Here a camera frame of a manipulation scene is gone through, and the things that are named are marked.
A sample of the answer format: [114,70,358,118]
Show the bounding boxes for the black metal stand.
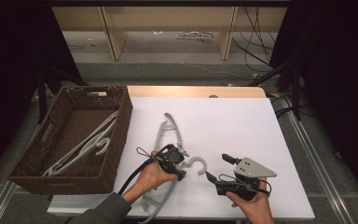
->
[35,60,90,124]
[246,54,303,121]

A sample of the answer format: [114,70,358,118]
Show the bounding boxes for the left hand-held gripper cable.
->
[117,146,171,197]

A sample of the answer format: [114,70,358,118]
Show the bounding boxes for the light wooden shelf unit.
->
[51,6,289,62]

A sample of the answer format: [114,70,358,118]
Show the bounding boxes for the black floor cables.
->
[231,6,279,74]

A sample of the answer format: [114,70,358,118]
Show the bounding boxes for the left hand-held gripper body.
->
[158,143,190,175]

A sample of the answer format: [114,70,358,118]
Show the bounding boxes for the white floor cable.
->
[153,61,257,80]

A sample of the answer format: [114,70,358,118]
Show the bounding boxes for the black curtain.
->
[269,0,358,218]
[0,0,87,188]

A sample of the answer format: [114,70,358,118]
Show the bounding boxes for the hand-held gripper cable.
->
[117,146,171,197]
[217,173,273,197]

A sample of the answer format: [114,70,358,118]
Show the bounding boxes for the brown wicker basket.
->
[7,85,134,196]

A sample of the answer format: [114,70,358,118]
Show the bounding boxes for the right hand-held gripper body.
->
[214,156,278,202]

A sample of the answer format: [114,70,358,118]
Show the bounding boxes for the white foam board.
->
[47,96,317,222]

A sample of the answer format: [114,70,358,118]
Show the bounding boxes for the right hand-held gripper cable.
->
[217,173,273,197]

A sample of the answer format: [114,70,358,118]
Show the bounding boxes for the pile of white plastic parts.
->
[176,30,214,42]

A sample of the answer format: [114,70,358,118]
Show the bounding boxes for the person's right hand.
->
[225,176,275,224]

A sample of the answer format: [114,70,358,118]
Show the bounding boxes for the grey plastic clothes hanger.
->
[139,112,210,224]
[42,110,119,178]

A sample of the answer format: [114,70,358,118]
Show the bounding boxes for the person's left hand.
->
[134,149,180,196]

